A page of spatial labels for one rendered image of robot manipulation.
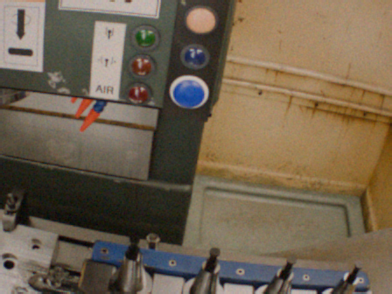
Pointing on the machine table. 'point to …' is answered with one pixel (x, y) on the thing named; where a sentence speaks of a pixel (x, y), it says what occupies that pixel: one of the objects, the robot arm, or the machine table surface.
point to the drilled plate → (44, 257)
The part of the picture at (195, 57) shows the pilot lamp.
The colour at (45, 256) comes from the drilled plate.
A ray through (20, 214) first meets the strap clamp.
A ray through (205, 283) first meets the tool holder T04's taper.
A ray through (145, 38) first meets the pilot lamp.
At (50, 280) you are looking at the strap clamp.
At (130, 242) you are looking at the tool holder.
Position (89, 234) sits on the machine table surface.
